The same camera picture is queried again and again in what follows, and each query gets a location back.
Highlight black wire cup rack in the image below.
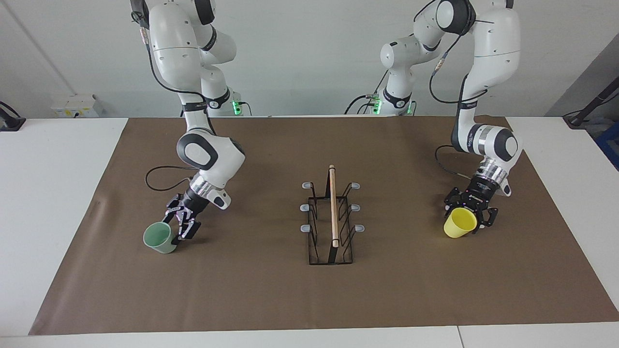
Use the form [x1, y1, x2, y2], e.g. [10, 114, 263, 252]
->
[301, 164, 366, 265]

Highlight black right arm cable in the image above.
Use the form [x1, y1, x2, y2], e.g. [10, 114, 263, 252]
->
[130, 0, 217, 192]

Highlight brown paper mat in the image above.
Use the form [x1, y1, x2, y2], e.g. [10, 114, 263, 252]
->
[28, 116, 619, 335]

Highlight green plastic cup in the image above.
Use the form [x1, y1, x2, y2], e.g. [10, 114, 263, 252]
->
[143, 222, 176, 254]

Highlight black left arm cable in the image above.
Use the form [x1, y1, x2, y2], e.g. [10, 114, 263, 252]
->
[428, 0, 484, 180]

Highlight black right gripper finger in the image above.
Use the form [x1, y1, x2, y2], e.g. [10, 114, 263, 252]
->
[177, 217, 202, 241]
[166, 193, 187, 224]

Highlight blue crate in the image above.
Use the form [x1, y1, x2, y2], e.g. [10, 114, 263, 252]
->
[595, 121, 619, 170]

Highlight black left arm base cables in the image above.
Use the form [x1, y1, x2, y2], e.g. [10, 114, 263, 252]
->
[344, 72, 388, 115]

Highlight black clamp mount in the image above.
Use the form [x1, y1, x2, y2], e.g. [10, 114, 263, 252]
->
[0, 101, 26, 132]

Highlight white wall socket box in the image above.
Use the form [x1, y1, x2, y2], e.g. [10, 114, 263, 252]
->
[51, 94, 104, 118]

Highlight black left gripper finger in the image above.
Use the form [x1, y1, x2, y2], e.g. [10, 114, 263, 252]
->
[472, 207, 499, 234]
[444, 188, 466, 214]

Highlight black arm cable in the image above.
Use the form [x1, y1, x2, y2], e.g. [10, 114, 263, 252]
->
[428, 0, 484, 180]
[130, 0, 217, 192]

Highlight yellow plastic cup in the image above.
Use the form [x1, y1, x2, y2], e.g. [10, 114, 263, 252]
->
[443, 208, 478, 239]

